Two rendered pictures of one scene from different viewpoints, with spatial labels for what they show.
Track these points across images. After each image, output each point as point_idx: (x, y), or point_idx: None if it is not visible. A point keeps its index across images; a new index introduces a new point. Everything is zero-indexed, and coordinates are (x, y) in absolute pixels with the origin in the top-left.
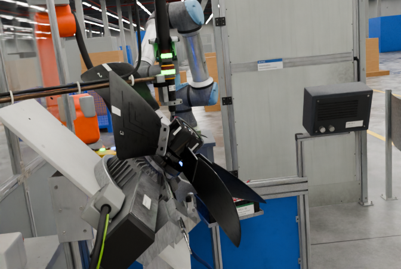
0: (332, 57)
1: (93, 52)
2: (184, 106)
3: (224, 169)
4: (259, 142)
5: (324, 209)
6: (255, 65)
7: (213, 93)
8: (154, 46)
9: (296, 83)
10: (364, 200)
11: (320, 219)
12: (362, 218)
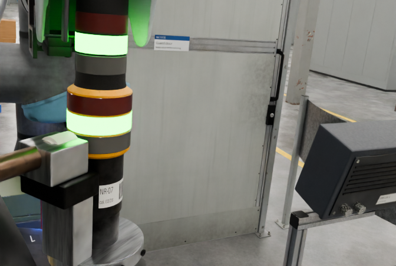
0: (252, 45)
1: None
2: (53, 127)
3: None
4: (142, 155)
5: (215, 244)
6: (150, 40)
7: None
8: None
9: (204, 75)
10: (261, 229)
11: (213, 261)
12: (263, 258)
